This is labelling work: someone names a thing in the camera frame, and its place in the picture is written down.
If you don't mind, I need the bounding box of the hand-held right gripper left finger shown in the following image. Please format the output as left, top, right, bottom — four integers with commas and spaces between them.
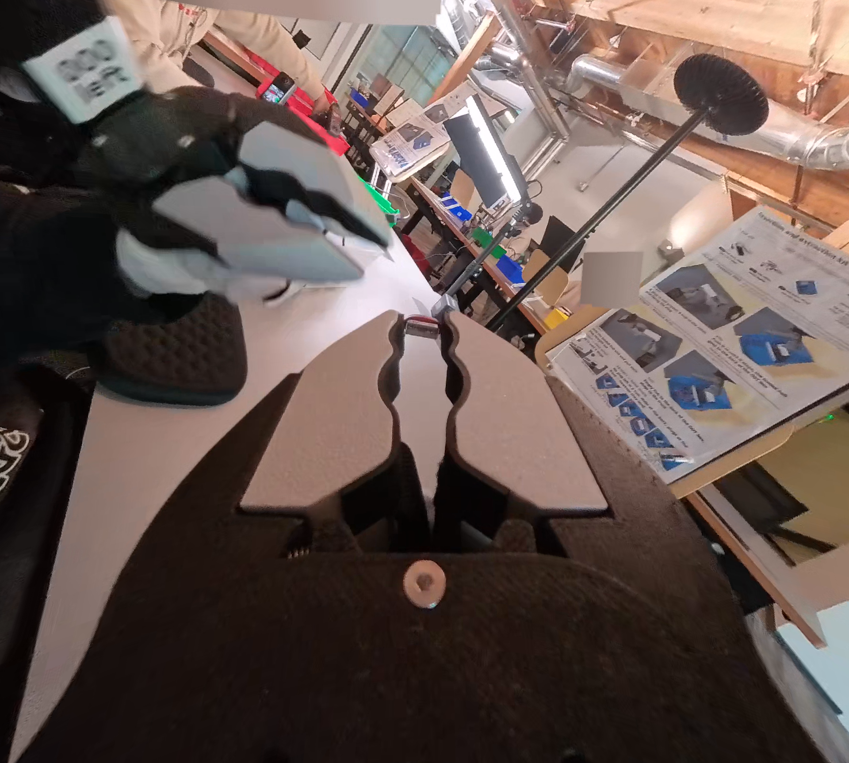
239, 311, 405, 512

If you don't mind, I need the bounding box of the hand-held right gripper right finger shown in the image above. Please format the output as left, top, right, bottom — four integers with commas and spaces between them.
440, 311, 610, 513

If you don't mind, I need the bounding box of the green plastic bin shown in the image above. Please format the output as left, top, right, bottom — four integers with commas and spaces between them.
357, 175, 401, 223

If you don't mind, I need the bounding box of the instruction poster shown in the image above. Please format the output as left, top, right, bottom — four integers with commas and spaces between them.
549, 206, 849, 487
369, 103, 456, 182

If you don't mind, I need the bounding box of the silver ventilation duct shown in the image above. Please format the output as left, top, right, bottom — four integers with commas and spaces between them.
569, 52, 849, 172

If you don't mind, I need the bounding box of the black light panel on stand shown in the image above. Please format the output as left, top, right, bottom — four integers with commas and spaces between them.
442, 92, 535, 306

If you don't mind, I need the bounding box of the person's black printed shirt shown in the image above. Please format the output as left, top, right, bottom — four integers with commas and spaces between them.
0, 372, 94, 585

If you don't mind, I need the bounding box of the person's left forearm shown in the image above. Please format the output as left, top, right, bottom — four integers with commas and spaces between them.
0, 179, 143, 373

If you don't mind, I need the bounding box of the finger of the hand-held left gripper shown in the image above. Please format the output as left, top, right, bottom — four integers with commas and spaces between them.
237, 120, 394, 247
151, 173, 367, 284

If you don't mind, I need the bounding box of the black bumpy round mat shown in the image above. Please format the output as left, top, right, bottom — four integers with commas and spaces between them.
96, 295, 248, 407

